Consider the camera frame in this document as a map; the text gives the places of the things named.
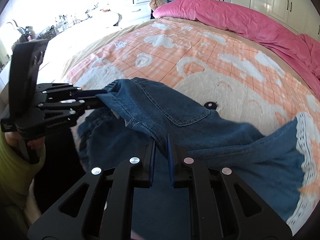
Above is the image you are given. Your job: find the blue denim pants lace hem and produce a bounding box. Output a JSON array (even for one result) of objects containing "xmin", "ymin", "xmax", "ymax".
[{"xmin": 78, "ymin": 78, "xmax": 319, "ymax": 239}]

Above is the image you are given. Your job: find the green left sleeve forearm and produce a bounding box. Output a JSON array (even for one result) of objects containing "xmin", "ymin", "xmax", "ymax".
[{"xmin": 1, "ymin": 132, "xmax": 46, "ymax": 208}]

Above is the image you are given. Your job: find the person's left hand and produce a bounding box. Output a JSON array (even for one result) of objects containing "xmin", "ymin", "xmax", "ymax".
[{"xmin": 4, "ymin": 132, "xmax": 45, "ymax": 152}]

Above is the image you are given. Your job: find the cluttered white desk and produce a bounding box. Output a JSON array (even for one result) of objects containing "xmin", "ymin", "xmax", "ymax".
[{"xmin": 1, "ymin": 0, "xmax": 120, "ymax": 85}]

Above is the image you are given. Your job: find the white drawer cabinet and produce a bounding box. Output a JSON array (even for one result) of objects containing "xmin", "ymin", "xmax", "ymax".
[{"xmin": 120, "ymin": 0, "xmax": 151, "ymax": 23}]

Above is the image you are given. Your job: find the peach bear print blanket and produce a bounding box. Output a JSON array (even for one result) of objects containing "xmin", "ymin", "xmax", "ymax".
[{"xmin": 63, "ymin": 16, "xmax": 320, "ymax": 235}]

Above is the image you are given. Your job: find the beige bed sheet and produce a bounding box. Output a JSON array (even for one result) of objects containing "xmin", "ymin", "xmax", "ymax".
[{"xmin": 65, "ymin": 17, "xmax": 313, "ymax": 98}]

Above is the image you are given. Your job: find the pink duvet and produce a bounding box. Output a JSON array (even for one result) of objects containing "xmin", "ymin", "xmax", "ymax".
[{"xmin": 153, "ymin": 0, "xmax": 320, "ymax": 95}]

